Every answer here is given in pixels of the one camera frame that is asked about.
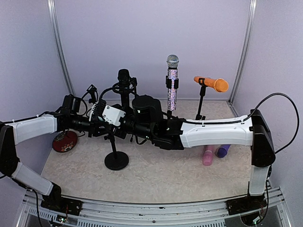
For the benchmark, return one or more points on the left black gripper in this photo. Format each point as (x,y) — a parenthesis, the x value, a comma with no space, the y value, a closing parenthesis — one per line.
(93,127)

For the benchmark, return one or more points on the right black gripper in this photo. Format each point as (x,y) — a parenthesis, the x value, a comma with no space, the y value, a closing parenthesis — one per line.
(117,134)

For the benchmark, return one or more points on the teal mic round stand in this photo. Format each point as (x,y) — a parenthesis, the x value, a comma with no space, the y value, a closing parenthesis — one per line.
(116,160)

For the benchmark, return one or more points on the purple mic round stand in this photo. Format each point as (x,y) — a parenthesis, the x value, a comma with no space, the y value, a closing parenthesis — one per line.
(93,92)

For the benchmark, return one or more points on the pink microphone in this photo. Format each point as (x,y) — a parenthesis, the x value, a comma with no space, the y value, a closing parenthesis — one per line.
(208,155)

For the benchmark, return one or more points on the orange mic round stand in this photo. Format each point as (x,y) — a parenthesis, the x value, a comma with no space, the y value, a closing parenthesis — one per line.
(201,101)

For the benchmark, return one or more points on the purple microphone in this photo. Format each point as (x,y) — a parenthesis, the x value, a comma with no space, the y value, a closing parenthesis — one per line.
(223,151)

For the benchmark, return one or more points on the orange microphone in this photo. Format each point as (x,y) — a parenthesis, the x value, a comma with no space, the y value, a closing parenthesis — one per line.
(219,85)

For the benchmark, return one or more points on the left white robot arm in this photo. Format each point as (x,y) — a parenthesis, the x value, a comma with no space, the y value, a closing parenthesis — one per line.
(14,132)

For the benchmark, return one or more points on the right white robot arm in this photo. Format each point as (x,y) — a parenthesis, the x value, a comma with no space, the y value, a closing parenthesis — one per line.
(146,121)

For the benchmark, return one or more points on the black tripod mic stand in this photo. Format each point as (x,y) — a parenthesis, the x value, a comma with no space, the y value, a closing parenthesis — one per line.
(132,90)

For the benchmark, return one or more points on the black microphone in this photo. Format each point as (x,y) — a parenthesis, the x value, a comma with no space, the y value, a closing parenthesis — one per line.
(124,86)

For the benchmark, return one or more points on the glitter mic round stand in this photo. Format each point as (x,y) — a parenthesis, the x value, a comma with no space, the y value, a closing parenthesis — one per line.
(169,113)

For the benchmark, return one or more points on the glitter silver microphone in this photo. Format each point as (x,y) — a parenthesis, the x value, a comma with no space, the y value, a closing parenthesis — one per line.
(172,62)

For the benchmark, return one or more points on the red embroidered round cushion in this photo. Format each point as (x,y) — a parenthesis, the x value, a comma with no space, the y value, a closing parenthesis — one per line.
(65,141)

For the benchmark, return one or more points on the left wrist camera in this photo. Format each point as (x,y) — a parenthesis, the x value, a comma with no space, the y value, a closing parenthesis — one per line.
(97,109)

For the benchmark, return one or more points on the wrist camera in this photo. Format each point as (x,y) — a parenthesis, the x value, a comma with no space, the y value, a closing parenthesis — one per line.
(113,115)
(97,109)

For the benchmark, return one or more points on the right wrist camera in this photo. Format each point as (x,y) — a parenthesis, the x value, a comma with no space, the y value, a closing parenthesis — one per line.
(113,115)

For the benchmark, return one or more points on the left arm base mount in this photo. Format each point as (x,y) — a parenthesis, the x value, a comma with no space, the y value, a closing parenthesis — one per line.
(66,205)

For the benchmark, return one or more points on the aluminium front rail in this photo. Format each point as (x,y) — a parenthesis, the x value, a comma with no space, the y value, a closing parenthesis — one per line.
(96,213)

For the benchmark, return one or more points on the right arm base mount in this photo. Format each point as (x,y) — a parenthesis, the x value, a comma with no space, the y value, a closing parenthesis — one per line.
(245,204)

